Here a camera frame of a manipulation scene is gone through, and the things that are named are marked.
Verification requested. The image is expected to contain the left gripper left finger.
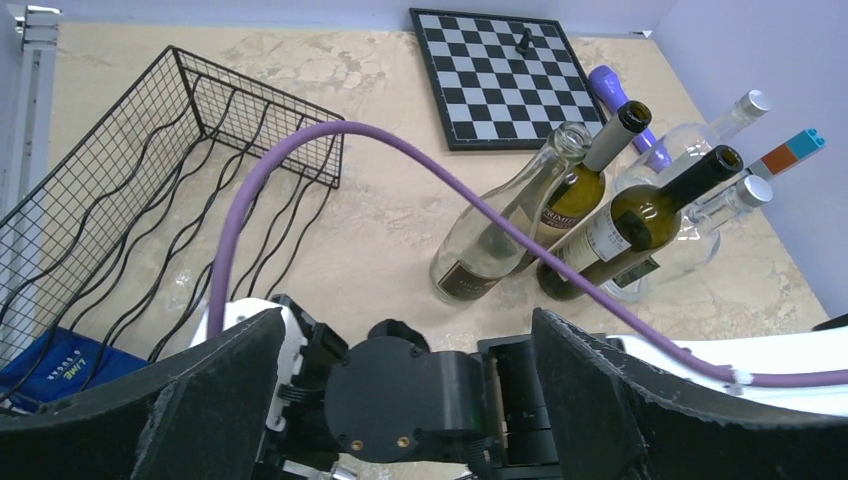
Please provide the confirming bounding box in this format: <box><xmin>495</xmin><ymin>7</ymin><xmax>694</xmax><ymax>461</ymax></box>
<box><xmin>1</xmin><ymin>309</ymin><xmax>286</xmax><ymax>479</ymax></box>

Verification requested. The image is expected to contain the green bottle grey neck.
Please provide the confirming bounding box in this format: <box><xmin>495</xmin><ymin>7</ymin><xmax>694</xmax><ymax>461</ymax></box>
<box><xmin>534</xmin><ymin>100</ymin><xmax>652</xmax><ymax>249</ymax></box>

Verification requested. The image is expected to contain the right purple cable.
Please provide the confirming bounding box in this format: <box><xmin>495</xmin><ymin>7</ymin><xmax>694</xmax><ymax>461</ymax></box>
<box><xmin>206</xmin><ymin>120</ymin><xmax>848</xmax><ymax>390</ymax></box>

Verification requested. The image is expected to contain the purple flashlight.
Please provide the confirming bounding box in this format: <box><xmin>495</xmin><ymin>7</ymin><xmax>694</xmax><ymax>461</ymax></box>
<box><xmin>588</xmin><ymin>65</ymin><xmax>673</xmax><ymax>173</ymax></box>

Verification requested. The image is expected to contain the clear bottle silver cap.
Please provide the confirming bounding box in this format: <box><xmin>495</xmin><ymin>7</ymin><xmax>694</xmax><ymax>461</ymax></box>
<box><xmin>601</xmin><ymin>174</ymin><xmax>773</xmax><ymax>302</ymax></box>
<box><xmin>613</xmin><ymin>89</ymin><xmax>773</xmax><ymax>194</ymax></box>

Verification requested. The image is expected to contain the clear empty wine bottle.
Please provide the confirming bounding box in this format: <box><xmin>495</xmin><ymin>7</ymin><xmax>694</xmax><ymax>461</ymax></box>
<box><xmin>429</xmin><ymin>122</ymin><xmax>592</xmax><ymax>303</ymax></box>

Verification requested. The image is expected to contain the blue square bottle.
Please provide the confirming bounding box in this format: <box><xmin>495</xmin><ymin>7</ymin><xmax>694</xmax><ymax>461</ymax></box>
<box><xmin>1</xmin><ymin>327</ymin><xmax>148</xmax><ymax>413</ymax></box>

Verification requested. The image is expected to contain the clear bottle near silver cap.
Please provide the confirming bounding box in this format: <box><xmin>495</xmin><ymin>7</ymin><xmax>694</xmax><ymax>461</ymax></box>
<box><xmin>601</xmin><ymin>174</ymin><xmax>773</xmax><ymax>302</ymax></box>

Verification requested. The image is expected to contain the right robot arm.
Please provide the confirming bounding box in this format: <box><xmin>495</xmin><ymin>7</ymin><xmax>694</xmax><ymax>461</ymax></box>
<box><xmin>194</xmin><ymin>295</ymin><xmax>847</xmax><ymax>479</ymax></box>

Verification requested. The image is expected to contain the black white chessboard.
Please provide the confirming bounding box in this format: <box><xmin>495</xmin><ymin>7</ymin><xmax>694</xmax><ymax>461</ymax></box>
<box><xmin>409</xmin><ymin>8</ymin><xmax>606</xmax><ymax>151</ymax></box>

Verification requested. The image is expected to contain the clear bottle far silver cap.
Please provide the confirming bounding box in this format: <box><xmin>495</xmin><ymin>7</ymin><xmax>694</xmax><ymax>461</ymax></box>
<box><xmin>613</xmin><ymin>89</ymin><xmax>773</xmax><ymax>194</ymax></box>

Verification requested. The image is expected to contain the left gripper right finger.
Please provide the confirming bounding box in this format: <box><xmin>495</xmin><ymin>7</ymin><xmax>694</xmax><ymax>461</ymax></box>
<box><xmin>531</xmin><ymin>308</ymin><xmax>847</xmax><ymax>479</ymax></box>

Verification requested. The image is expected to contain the black chess piece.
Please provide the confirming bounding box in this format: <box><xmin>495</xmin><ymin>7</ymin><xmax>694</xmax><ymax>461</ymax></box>
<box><xmin>515</xmin><ymin>28</ymin><xmax>532</xmax><ymax>57</ymax></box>

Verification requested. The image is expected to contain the black wire wine rack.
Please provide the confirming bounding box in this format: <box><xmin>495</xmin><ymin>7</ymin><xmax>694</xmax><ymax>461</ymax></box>
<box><xmin>29</xmin><ymin>46</ymin><xmax>337</xmax><ymax>377</ymax></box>

